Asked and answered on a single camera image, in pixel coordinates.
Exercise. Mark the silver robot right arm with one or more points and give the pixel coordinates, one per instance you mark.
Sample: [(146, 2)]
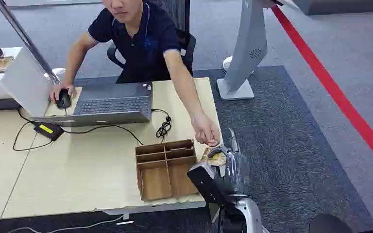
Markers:
[(249, 214)]

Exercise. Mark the person's left hand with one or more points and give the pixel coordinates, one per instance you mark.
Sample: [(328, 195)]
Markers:
[(205, 128)]

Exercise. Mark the grey laptop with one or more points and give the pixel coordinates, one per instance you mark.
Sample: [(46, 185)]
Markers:
[(112, 103)]

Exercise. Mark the white cup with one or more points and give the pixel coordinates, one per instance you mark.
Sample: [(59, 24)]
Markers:
[(59, 72)]

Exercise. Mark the black computer mouse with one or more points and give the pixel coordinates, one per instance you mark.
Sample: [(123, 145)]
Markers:
[(63, 100)]

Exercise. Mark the black flat device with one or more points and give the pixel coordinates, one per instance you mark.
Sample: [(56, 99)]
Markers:
[(3, 104)]

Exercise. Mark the brown card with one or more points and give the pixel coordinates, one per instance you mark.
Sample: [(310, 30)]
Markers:
[(1, 65)]

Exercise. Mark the white box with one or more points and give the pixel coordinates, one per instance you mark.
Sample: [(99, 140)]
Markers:
[(22, 80)]

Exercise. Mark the black power adapter yellow label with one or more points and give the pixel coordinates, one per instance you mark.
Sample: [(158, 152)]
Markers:
[(48, 130)]

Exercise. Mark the wooden divided card box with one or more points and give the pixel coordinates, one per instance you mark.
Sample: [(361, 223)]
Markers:
[(165, 172)]

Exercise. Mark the white round container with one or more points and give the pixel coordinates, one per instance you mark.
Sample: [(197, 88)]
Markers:
[(226, 62)]

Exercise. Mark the dark wrist camera box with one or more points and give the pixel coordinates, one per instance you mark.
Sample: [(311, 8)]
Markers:
[(207, 183)]

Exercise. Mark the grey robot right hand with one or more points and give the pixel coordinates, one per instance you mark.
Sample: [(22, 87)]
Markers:
[(236, 173)]

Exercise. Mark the person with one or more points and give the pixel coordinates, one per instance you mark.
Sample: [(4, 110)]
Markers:
[(141, 35)]

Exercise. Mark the dark grey platform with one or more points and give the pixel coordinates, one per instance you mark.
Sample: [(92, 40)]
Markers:
[(344, 6)]

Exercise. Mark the black rounded robot part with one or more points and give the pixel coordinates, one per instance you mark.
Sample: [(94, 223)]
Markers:
[(329, 225)]

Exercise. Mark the grey kiosk stand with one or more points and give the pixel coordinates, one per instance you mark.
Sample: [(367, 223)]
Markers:
[(249, 48)]

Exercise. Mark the grey metal pole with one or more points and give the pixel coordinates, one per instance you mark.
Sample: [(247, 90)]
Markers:
[(25, 38)]

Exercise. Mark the black office chair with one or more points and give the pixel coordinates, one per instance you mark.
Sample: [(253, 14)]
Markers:
[(183, 35)]

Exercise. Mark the person's right hand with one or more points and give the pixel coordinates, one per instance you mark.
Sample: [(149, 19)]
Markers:
[(57, 88)]

